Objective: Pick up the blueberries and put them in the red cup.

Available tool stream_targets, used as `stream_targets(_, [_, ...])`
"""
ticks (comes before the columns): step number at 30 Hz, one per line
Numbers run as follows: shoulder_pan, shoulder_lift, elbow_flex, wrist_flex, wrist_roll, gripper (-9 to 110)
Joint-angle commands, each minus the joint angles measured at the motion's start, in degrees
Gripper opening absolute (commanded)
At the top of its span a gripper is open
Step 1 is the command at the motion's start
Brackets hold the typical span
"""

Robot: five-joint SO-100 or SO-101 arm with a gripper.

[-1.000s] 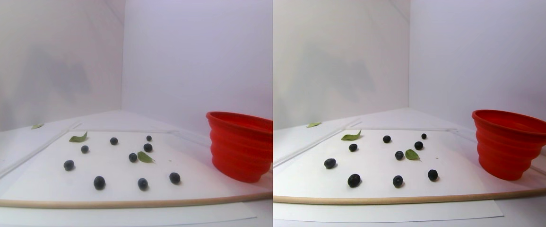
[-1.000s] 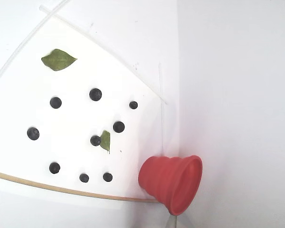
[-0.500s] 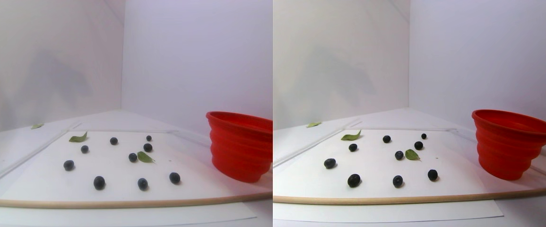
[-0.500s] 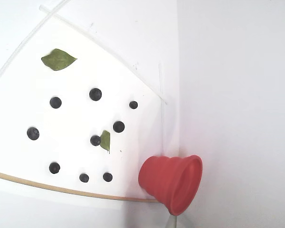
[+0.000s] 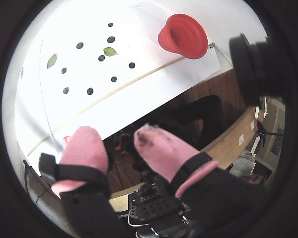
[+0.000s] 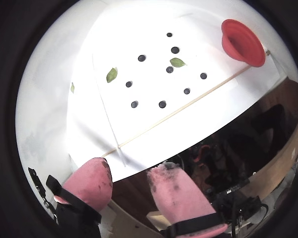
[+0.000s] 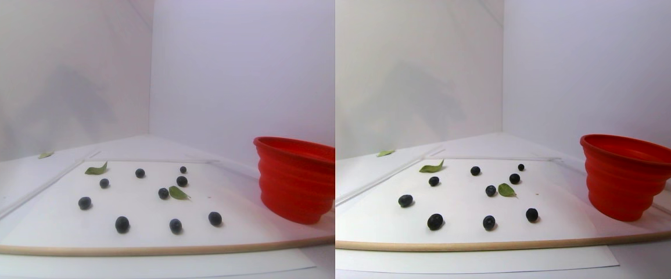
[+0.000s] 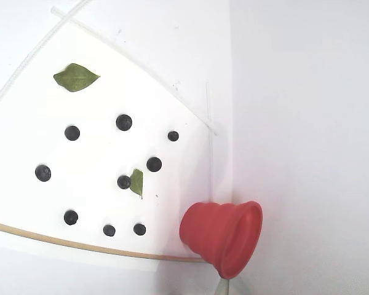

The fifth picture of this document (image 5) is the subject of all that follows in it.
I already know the pink padded gripper finger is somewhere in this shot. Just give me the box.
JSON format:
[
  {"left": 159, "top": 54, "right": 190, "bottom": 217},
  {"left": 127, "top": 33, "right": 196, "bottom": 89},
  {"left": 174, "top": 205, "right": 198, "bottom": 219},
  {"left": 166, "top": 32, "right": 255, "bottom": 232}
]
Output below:
[
  {"left": 38, "top": 125, "right": 130, "bottom": 238},
  {"left": 133, "top": 123, "right": 270, "bottom": 238}
]

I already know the red collapsible silicone cup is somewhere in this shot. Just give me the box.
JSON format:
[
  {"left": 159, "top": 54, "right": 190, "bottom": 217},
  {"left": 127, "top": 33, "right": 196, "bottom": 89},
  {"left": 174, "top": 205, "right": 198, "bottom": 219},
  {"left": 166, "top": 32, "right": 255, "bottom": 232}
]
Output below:
[{"left": 157, "top": 13, "right": 209, "bottom": 60}]

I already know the white paper sheet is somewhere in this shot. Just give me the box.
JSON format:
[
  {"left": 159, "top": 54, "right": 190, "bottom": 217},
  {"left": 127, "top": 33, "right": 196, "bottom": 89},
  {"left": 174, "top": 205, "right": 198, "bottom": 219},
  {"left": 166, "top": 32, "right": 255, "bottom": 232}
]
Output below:
[{"left": 14, "top": 4, "right": 223, "bottom": 159}]

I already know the thin wooden stick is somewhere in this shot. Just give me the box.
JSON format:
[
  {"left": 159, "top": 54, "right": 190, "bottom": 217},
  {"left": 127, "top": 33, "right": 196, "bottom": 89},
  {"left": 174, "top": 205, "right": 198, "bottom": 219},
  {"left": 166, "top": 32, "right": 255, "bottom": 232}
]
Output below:
[{"left": 26, "top": 56, "right": 186, "bottom": 157}]

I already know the broad green leaf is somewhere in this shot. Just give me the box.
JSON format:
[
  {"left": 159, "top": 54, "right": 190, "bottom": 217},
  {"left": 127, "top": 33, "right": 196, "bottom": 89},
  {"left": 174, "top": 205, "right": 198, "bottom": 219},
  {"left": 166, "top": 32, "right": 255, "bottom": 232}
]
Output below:
[{"left": 47, "top": 53, "right": 58, "bottom": 69}]

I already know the blue red clamp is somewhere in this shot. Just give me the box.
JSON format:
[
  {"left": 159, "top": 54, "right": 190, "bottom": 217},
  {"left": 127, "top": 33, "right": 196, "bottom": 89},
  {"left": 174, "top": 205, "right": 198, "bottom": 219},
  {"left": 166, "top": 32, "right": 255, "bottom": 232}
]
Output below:
[{"left": 250, "top": 120, "right": 284, "bottom": 154}]

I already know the green leaf with stem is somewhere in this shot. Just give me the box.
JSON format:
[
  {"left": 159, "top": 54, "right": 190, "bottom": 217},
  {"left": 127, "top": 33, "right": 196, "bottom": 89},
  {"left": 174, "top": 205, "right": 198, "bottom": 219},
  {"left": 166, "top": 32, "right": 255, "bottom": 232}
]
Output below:
[{"left": 103, "top": 47, "right": 119, "bottom": 57}]

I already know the black camera lens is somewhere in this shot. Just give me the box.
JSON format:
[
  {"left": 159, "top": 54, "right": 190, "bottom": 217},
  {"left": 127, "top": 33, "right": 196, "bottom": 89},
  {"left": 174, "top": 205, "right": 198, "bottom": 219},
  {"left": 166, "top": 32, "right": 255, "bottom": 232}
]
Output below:
[{"left": 228, "top": 33, "right": 293, "bottom": 108}]

